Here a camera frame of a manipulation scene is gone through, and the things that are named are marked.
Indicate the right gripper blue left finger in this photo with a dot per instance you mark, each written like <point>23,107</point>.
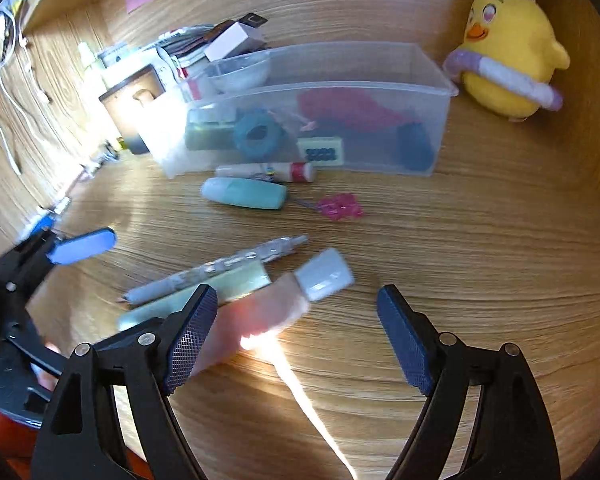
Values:
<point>182,335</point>

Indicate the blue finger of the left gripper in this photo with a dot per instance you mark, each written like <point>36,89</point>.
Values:
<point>82,247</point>

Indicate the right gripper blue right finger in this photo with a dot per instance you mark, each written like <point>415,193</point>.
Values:
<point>413,338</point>

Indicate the clear glittery pen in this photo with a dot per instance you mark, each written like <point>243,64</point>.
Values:
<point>263,253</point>

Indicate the pink tube grey cap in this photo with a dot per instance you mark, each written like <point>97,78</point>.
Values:
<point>273,308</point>

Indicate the person's left hand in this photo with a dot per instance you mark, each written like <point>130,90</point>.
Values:
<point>48,367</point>

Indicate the teal white tube bottle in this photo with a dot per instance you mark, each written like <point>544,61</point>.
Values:
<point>245,193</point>

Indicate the teal tape roll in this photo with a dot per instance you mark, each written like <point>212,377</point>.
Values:
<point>257,135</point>

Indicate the white tube red cap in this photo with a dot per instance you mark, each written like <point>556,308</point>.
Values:
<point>286,172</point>

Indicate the stack of papers and books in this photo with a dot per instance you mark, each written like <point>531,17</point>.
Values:
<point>185,46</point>

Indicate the clear bowl in bin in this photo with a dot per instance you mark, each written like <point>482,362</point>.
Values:
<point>241,73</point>

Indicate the small green white calculator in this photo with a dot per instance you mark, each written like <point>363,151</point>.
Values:
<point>325,151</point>

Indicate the white rectangular box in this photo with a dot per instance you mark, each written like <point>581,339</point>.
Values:
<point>236,40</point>

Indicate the clear plastic storage bin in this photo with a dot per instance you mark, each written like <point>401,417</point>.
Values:
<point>190,127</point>

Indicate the red pouch in bin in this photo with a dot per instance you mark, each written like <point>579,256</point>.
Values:
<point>351,108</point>

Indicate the yellow chick plush toy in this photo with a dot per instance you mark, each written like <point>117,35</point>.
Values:
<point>507,58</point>

